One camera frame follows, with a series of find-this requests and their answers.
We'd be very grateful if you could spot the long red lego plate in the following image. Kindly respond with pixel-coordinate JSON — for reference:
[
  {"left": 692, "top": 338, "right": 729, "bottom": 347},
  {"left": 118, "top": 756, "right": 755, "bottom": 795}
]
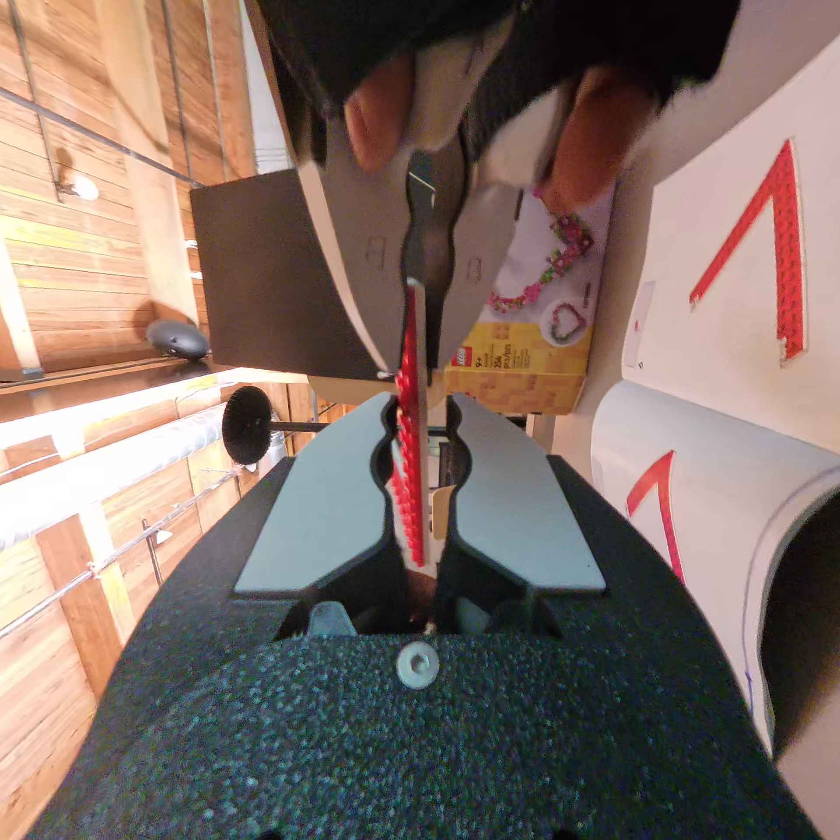
[{"left": 389, "top": 281, "right": 429, "bottom": 571}]

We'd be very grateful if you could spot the bent plywood black chair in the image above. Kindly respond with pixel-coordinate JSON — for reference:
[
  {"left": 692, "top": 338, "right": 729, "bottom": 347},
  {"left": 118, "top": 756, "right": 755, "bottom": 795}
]
[{"left": 189, "top": 167, "right": 401, "bottom": 401}]

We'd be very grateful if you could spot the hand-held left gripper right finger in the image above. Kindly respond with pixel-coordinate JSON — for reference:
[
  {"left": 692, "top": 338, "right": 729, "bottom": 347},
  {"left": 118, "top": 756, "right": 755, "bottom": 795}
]
[{"left": 436, "top": 392, "right": 606, "bottom": 599}]

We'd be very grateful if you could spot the black dome lamp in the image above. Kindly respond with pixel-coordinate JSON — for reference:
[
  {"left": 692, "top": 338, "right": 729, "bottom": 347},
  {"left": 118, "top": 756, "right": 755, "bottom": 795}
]
[{"left": 146, "top": 319, "right": 212, "bottom": 361}]

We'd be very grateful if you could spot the person's right hand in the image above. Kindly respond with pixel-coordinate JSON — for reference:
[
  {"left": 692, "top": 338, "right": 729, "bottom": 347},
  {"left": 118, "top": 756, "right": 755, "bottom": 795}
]
[{"left": 343, "top": 54, "right": 662, "bottom": 212}]

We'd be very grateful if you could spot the small tan plywood chair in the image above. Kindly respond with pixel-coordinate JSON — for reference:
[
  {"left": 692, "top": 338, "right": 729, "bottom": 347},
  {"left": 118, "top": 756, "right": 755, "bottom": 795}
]
[{"left": 430, "top": 484, "right": 456, "bottom": 540}]

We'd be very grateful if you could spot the black round pendant lamp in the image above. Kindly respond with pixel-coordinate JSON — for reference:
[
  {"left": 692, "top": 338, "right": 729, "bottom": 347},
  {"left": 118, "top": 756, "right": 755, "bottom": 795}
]
[{"left": 221, "top": 385, "right": 330, "bottom": 466}]

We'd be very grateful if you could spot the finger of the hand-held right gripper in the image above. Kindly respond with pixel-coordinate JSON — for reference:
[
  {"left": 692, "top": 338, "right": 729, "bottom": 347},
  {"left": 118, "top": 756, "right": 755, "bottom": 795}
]
[
  {"left": 427, "top": 139, "right": 526, "bottom": 370},
  {"left": 297, "top": 121, "right": 421, "bottom": 385}
]

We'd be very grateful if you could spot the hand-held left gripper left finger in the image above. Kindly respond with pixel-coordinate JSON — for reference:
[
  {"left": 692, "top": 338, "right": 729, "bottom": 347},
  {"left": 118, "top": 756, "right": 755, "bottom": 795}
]
[{"left": 233, "top": 392, "right": 403, "bottom": 601}]

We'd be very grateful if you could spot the yellow white lego box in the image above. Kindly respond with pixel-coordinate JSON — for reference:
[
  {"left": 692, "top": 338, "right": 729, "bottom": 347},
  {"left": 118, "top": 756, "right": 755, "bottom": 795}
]
[{"left": 443, "top": 184, "right": 619, "bottom": 416}]

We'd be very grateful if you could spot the silver round air duct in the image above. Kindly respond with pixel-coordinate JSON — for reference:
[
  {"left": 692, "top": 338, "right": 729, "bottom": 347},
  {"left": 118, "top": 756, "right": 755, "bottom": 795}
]
[{"left": 0, "top": 402, "right": 229, "bottom": 553}]

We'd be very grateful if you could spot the lego instruction booklet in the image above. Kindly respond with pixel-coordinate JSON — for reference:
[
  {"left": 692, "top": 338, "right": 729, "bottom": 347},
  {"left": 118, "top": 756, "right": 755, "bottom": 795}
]
[{"left": 589, "top": 33, "right": 840, "bottom": 762}]

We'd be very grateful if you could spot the white ceiling spotlight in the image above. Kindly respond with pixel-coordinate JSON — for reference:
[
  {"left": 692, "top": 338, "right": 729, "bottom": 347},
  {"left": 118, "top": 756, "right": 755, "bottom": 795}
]
[
  {"left": 141, "top": 518, "right": 175, "bottom": 588},
  {"left": 54, "top": 172, "right": 101, "bottom": 204}
]

